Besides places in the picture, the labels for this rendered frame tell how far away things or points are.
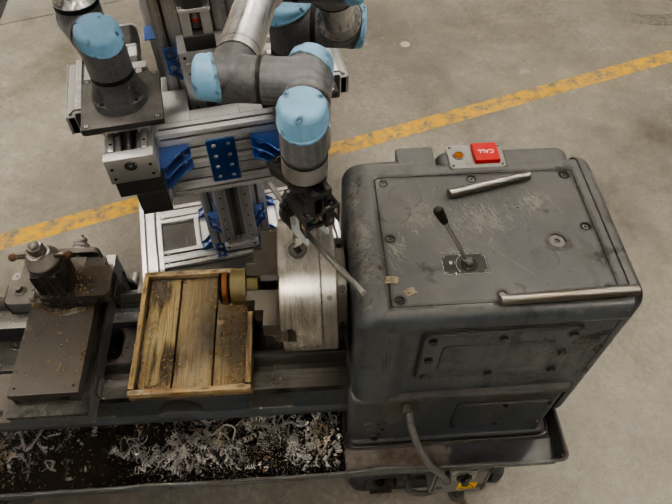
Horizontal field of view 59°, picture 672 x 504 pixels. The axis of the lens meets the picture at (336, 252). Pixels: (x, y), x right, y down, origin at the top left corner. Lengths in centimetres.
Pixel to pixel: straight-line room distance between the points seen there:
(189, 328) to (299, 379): 32
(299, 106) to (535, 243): 67
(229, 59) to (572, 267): 80
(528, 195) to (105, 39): 110
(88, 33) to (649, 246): 255
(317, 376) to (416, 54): 274
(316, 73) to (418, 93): 272
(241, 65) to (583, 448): 202
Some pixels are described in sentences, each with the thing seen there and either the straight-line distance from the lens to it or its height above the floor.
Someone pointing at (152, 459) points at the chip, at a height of 58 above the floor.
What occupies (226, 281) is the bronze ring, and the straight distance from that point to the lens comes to 141.
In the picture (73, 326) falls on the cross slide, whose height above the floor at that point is 97.
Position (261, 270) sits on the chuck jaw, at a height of 113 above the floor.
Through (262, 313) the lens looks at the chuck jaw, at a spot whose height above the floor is 110.
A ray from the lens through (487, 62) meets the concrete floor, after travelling 396.
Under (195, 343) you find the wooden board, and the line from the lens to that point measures 161.
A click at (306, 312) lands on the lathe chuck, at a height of 117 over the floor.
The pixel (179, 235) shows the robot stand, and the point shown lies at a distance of 270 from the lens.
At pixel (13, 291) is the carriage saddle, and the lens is 184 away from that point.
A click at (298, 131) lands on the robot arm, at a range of 87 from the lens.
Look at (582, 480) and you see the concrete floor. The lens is 253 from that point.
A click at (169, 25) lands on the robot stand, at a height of 129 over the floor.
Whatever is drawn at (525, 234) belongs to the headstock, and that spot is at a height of 125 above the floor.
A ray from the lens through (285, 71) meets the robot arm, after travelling 96.
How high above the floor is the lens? 227
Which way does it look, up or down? 54 degrees down
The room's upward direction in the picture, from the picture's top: straight up
